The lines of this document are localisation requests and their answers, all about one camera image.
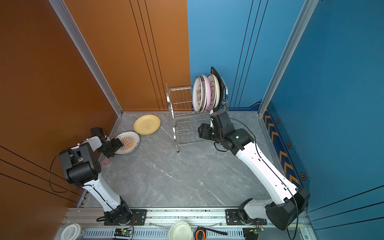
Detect white plate orange sunburst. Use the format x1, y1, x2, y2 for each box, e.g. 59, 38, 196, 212
115, 131, 140, 155

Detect chrome two-tier dish rack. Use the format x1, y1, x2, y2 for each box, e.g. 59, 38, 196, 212
166, 84, 214, 152

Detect white plate green red rim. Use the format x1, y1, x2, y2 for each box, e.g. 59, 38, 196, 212
200, 75, 207, 112

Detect white plate green cloud outline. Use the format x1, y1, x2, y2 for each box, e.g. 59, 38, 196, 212
208, 74, 216, 111

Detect yellow round plate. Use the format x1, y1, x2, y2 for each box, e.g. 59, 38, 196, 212
134, 115, 161, 135

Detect white plate red characters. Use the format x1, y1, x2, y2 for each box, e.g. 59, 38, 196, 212
192, 76, 202, 113

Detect pink round plate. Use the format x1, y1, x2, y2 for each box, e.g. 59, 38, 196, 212
203, 75, 211, 111

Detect black square floral plate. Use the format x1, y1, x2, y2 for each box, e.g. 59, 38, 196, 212
211, 67, 229, 112

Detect cream round plate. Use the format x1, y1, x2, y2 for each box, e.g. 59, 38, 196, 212
213, 75, 221, 108

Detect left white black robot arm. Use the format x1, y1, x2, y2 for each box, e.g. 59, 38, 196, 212
59, 128, 134, 226

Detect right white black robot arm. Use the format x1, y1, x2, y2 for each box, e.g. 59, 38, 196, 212
198, 111, 310, 231

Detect green circuit board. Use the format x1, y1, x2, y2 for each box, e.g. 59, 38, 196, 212
114, 228, 134, 240

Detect white round lid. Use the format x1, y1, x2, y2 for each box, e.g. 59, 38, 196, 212
60, 224, 85, 240

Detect aluminium mounting rail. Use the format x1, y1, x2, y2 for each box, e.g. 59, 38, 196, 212
59, 206, 310, 229

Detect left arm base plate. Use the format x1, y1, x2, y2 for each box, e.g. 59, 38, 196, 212
104, 209, 147, 227

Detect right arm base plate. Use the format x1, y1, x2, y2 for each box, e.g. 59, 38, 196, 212
225, 209, 267, 226

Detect white bowl on rail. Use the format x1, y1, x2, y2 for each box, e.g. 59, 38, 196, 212
169, 221, 193, 240

